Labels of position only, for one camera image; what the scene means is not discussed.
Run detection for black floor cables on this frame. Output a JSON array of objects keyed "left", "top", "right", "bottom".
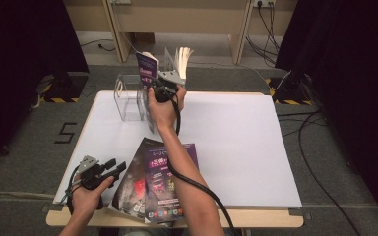
[{"left": 277, "top": 109, "right": 362, "bottom": 236}]

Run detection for person's right hand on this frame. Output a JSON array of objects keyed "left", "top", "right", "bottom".
[{"left": 147, "top": 86, "right": 188, "bottom": 131}]

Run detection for person's left hand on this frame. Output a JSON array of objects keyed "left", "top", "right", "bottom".
[{"left": 71, "top": 176, "right": 115, "bottom": 219}]

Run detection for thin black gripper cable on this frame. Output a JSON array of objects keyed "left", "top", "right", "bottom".
[{"left": 63, "top": 165, "right": 84, "bottom": 214}]

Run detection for bundle of black desk cables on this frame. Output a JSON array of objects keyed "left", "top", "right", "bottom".
[{"left": 245, "top": 1, "right": 282, "bottom": 67}]

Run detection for clear acrylic file rack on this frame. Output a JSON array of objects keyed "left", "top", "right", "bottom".
[{"left": 112, "top": 74, "right": 182, "bottom": 122}]

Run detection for black and red magazine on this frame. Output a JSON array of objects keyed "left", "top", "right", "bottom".
[{"left": 109, "top": 137, "right": 175, "bottom": 229}]

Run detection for beige office desk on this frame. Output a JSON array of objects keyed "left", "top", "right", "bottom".
[{"left": 62, "top": 0, "right": 298, "bottom": 65}]

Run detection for black curtain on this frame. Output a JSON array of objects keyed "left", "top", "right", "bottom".
[
  {"left": 275, "top": 0, "right": 378, "bottom": 224},
  {"left": 0, "top": 0, "right": 90, "bottom": 171}
]

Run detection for white wall socket black plug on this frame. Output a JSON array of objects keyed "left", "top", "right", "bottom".
[{"left": 253, "top": 0, "right": 277, "bottom": 8}]

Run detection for black cable with plug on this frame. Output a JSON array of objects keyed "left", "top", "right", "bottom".
[{"left": 79, "top": 38, "right": 116, "bottom": 53}]

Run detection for thick black gripper cable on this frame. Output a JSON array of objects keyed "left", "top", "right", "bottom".
[{"left": 165, "top": 92, "right": 241, "bottom": 236}]

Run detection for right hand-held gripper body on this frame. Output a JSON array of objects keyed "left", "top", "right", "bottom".
[{"left": 151, "top": 70, "right": 186, "bottom": 102}]

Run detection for black stand base striped tape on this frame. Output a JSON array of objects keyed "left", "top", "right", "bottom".
[
  {"left": 265, "top": 73, "right": 314, "bottom": 106},
  {"left": 40, "top": 72, "right": 90, "bottom": 104}
]

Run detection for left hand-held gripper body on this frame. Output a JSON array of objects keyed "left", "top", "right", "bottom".
[{"left": 78, "top": 155, "right": 107, "bottom": 191}]

